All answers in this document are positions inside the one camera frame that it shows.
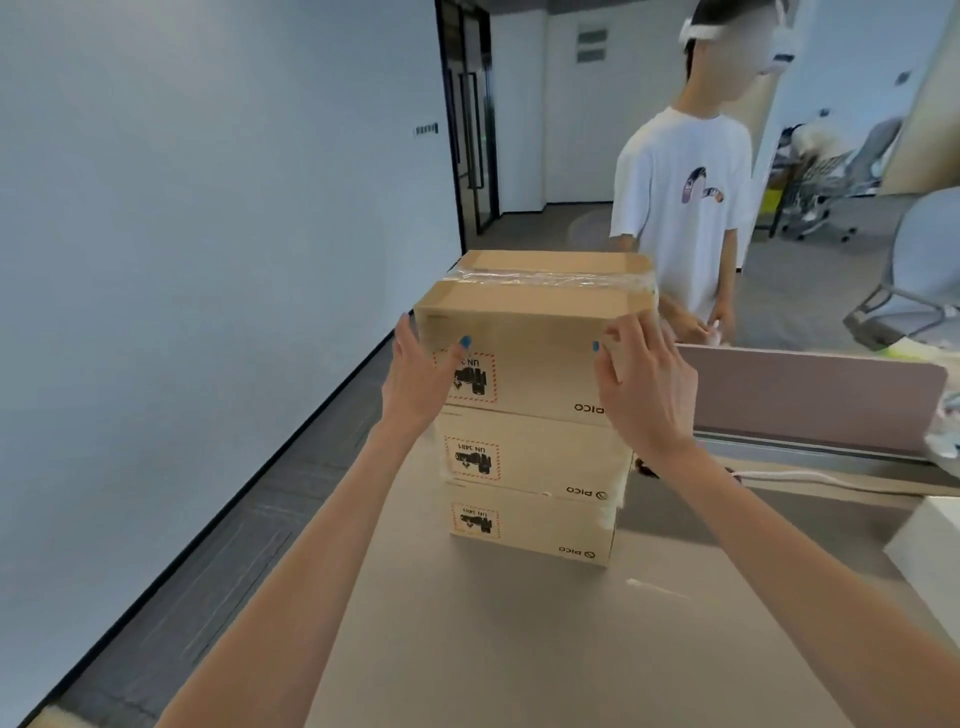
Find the green tissue pack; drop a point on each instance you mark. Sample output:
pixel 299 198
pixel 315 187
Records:
pixel 911 347

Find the grey wall switch panel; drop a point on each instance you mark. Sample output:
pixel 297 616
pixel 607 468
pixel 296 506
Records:
pixel 425 129

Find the black door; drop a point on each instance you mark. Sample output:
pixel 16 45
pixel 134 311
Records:
pixel 469 112

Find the person's right hand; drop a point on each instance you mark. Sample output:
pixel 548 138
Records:
pixel 652 390

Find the mauve desk divider panel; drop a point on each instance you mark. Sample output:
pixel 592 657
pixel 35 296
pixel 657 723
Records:
pixel 810 397

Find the person's right forearm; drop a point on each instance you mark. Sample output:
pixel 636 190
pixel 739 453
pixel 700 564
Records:
pixel 787 585

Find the white VR headset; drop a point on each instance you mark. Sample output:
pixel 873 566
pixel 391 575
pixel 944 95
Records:
pixel 784 45

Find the white box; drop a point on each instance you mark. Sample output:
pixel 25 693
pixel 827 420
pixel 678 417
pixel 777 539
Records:
pixel 934 555

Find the grey wall vent panel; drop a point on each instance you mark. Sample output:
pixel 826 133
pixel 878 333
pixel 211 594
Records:
pixel 592 45

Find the person's left hand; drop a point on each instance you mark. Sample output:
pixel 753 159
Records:
pixel 412 390

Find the person's left forearm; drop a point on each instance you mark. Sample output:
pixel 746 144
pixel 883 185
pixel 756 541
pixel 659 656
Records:
pixel 300 585

